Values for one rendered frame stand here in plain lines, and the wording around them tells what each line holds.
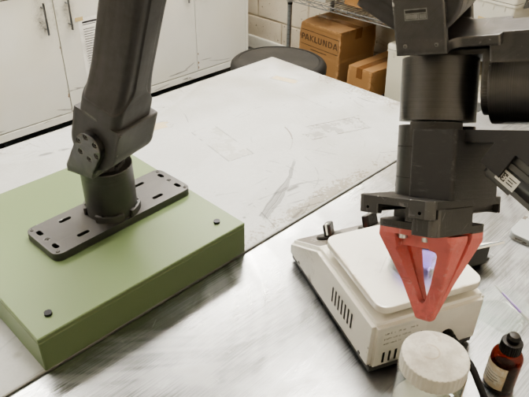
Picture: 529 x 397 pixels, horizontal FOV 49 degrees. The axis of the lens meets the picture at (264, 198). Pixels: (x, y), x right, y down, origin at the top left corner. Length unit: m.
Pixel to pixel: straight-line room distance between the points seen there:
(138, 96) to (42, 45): 2.34
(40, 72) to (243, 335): 2.46
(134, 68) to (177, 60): 2.81
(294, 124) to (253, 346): 0.53
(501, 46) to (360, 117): 0.69
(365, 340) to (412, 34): 0.30
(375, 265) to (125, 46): 0.33
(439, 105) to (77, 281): 0.42
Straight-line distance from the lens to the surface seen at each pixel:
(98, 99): 0.63
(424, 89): 0.44
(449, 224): 0.43
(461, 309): 0.62
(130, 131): 0.64
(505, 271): 0.79
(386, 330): 0.58
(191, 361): 0.62
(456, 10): 0.42
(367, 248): 0.63
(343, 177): 0.91
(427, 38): 0.42
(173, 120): 1.08
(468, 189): 0.44
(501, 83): 0.43
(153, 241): 0.70
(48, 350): 0.63
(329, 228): 0.68
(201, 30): 3.48
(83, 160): 0.68
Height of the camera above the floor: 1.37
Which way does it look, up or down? 33 degrees down
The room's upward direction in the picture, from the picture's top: 1 degrees clockwise
